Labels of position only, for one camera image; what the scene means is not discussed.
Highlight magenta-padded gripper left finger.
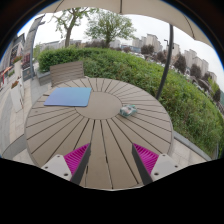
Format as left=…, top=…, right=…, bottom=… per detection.
left=40, top=142, right=92, bottom=186

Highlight white planter box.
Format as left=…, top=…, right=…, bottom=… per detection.
left=9, top=79, right=25, bottom=113

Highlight round leafy tree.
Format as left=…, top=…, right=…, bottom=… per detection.
left=84, top=9, right=137, bottom=48

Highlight dark curved parasol pole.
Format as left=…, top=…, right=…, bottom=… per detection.
left=155, top=23, right=175, bottom=101

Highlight brown slatted outdoor chair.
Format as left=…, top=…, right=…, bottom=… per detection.
left=49, top=60, right=86, bottom=88

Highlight grey storefront building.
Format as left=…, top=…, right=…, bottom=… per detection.
left=0, top=33, right=26, bottom=86

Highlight thin leaning tree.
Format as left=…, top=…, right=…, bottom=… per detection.
left=52, top=7, right=98, bottom=48

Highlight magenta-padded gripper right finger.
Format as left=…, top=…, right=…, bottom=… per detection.
left=131, top=142, right=183, bottom=186

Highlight distant apartment buildings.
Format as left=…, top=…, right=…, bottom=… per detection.
left=131, top=33, right=218, bottom=83

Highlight transparent computer mouse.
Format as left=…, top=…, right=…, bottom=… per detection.
left=119, top=104, right=138, bottom=118

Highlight blue mouse pad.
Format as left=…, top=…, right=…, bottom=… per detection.
left=43, top=86, right=93, bottom=108

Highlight beige parasol canopy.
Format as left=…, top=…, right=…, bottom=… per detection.
left=38, top=0, right=214, bottom=48

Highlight green hedge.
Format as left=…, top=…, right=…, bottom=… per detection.
left=37, top=47, right=224, bottom=158

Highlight tall grey sign pillar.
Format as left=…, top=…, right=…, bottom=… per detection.
left=22, top=14, right=46, bottom=81

